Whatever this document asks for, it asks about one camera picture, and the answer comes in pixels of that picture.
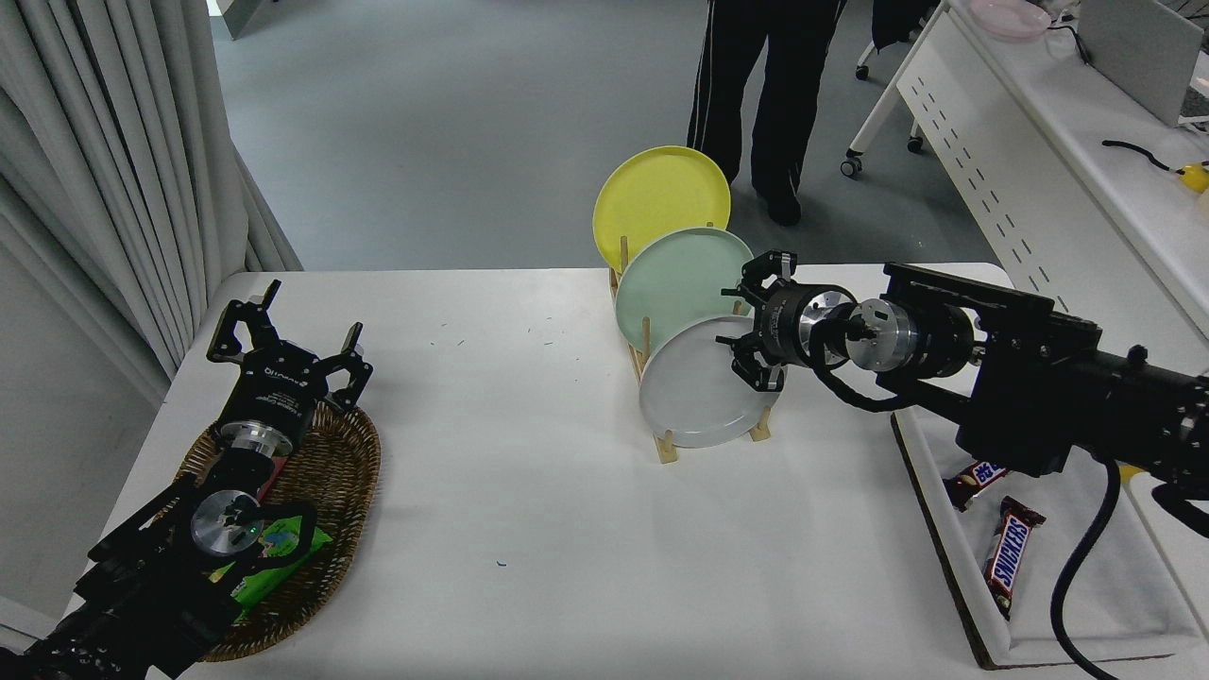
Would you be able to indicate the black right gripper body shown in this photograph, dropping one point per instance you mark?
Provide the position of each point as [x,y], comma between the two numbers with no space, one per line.
[782,326]

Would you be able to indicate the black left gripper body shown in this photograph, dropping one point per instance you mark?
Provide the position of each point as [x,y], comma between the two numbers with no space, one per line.
[279,387]

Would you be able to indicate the grey plate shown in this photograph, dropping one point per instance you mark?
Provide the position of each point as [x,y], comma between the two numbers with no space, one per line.
[689,397]

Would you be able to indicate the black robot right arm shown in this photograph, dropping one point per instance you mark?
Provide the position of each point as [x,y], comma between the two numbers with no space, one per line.
[1039,387]

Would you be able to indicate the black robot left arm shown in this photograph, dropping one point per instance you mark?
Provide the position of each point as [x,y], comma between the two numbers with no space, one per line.
[142,595]

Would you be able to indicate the mint green plate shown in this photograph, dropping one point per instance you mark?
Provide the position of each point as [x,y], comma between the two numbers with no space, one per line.
[671,283]

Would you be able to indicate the wooden plate rack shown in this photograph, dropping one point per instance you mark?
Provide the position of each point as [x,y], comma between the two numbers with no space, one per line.
[666,449]

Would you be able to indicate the yellow plate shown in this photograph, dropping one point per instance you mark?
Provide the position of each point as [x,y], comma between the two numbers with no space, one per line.
[656,194]

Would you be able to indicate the pink plate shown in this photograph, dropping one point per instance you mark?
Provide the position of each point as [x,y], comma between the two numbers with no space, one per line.
[1011,17]

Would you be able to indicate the red snack packet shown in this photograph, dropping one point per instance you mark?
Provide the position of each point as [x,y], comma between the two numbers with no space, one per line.
[274,477]

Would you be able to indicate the brown wicker basket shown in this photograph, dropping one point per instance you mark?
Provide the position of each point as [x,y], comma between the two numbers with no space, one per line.
[340,472]

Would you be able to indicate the green snack packet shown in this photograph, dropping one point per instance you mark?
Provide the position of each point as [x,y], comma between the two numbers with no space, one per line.
[279,552]

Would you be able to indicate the person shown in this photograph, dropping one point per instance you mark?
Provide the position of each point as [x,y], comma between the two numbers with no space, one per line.
[784,85]

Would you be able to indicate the grey curtain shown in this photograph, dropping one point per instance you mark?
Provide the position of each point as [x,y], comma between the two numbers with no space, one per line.
[104,142]

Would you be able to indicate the brown and blue snack bar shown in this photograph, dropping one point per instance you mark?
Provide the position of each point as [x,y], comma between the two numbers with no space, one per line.
[973,482]

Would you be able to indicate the white tray with brown edge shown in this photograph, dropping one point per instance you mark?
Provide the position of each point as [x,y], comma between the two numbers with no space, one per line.
[954,557]

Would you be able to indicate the brown Snickers bar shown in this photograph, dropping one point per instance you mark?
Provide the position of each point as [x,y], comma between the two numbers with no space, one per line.
[1011,557]

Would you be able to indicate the white perforated desk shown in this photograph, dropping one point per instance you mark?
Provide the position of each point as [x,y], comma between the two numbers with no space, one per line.
[1067,104]

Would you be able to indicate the grey laptop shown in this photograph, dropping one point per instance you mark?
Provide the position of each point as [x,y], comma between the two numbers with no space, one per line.
[1133,52]

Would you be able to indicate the small white table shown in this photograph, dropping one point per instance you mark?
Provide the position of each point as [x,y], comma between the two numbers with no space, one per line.
[1166,538]

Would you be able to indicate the yellow round object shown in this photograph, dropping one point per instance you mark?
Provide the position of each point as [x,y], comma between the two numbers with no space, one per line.
[1197,178]

